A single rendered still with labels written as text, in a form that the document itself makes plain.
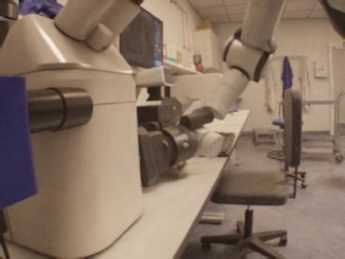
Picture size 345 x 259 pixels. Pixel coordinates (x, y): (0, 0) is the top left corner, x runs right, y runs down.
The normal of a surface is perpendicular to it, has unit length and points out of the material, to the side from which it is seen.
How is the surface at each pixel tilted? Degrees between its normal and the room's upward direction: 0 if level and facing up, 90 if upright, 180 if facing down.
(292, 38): 90
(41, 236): 90
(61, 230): 90
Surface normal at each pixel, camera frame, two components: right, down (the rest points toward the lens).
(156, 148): 0.70, -0.10
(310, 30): -0.32, 0.13
